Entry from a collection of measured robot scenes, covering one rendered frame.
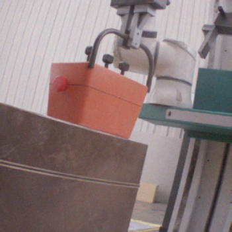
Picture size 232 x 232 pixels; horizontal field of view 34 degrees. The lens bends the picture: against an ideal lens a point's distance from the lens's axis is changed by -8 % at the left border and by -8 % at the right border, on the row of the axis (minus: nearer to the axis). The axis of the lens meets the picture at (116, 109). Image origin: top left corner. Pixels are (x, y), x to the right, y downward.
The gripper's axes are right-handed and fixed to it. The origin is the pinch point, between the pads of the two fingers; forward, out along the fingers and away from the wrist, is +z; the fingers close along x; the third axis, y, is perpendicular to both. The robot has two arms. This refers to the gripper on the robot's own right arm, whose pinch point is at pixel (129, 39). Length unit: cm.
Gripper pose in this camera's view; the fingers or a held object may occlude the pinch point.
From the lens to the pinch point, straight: 86.9
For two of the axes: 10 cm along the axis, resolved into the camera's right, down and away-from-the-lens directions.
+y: 6.5, 2.3, 7.3
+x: -7.3, -0.8, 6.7
